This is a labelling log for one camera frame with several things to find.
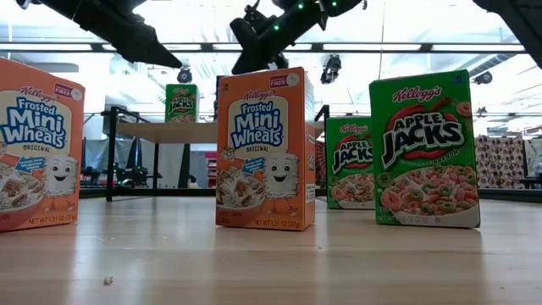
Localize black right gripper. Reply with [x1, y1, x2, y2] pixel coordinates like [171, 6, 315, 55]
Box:
[230, 19, 291, 75]

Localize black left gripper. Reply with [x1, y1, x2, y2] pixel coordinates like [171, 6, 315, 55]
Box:
[99, 3, 183, 69]

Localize green Apple Jacks cereal box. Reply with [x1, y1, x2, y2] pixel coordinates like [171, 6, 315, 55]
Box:
[324, 115, 376, 211]
[368, 69, 482, 230]
[164, 83, 201, 125]

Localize blue Frosted Flakes cereal box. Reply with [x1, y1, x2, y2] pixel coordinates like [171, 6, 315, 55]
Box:
[213, 75, 222, 125]

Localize orange Frosted Mini Wheats box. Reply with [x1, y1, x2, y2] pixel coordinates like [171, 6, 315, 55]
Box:
[0, 56, 87, 234]
[214, 66, 317, 233]

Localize large black hanging spotlight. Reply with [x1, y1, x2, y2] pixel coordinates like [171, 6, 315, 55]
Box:
[319, 54, 343, 86]

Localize blue grey cloth divider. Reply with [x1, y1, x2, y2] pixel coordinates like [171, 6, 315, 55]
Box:
[83, 114, 194, 190]

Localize black background equipment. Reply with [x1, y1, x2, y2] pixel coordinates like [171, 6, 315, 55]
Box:
[83, 164, 164, 190]

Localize red storage rack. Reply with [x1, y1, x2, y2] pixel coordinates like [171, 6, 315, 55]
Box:
[204, 151, 218, 188]

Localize orange patterned panel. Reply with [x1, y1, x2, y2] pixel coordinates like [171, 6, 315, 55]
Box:
[315, 139, 328, 188]

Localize brown patterned fabric divider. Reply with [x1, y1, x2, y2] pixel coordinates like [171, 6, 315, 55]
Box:
[473, 135, 527, 190]

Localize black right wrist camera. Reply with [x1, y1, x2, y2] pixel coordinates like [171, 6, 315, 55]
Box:
[242, 3, 277, 27]

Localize black overhead frame beam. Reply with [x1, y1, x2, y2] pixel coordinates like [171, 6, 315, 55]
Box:
[0, 41, 528, 55]

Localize wooden shelf with black frame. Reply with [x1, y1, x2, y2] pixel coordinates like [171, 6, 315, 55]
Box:
[101, 104, 332, 203]

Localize thin hanging cable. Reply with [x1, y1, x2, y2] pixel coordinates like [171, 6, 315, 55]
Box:
[378, 0, 387, 81]

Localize black table edge rail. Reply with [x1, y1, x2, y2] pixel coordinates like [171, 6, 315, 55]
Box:
[80, 187, 542, 202]

